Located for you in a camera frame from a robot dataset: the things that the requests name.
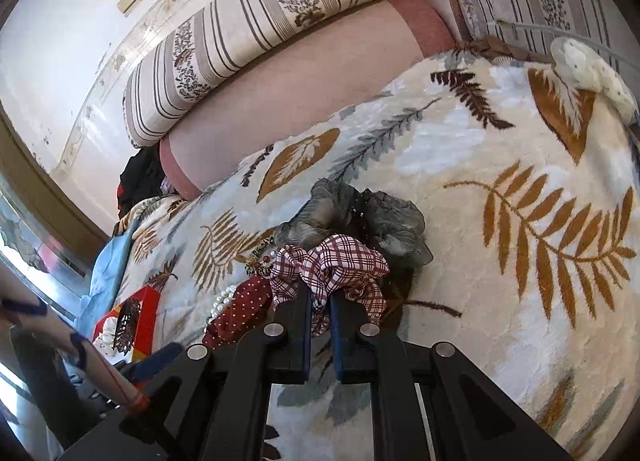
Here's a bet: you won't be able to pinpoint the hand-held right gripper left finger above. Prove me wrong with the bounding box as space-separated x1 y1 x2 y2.
60 283 314 461

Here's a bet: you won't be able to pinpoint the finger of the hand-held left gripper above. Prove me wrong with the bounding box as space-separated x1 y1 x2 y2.
122 342 185 387

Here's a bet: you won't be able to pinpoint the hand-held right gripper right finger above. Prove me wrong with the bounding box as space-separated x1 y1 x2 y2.
327 292 572 461

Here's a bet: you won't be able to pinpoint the red cardboard box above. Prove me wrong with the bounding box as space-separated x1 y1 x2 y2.
90 285 162 362

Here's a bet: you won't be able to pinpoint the red dotted scrunchie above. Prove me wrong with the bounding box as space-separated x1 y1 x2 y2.
201 275 275 348

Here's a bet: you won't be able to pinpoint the plaid scrunchie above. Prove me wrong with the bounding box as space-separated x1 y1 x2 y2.
269 235 391 337

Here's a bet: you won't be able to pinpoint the braided cord bracelet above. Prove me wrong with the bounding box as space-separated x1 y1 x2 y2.
244 236 277 279

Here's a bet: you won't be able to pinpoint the white pearl bracelet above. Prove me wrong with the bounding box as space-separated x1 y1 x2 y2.
209 283 240 324

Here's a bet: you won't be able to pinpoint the grey organza scrunchie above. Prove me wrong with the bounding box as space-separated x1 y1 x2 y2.
274 178 433 272

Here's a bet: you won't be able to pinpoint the person's left forearm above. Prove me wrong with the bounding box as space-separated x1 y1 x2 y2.
0 271 151 414

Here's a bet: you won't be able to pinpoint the black hair clip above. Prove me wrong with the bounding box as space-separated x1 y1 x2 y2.
112 298 143 353

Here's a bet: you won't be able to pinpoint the white dotted scrunchie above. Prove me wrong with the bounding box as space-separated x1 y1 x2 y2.
550 37 637 122
92 318 123 357

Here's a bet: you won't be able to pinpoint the blue cloth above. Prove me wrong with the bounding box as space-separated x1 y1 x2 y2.
77 226 138 337

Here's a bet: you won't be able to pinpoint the person's dark pants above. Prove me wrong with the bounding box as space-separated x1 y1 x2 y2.
9 328 121 448

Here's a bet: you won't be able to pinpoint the black clothing pile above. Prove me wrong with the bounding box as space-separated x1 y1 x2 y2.
116 146 168 216

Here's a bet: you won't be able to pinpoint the leaf printed blanket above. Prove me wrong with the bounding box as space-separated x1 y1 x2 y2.
112 48 640 461

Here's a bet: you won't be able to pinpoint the pink bolster cushion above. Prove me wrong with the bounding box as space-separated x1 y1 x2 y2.
159 0 457 199

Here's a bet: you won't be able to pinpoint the wooden window frame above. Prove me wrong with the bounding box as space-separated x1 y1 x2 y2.
0 106 116 322

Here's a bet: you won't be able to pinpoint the grey cable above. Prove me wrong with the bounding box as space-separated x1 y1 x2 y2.
486 18 638 64

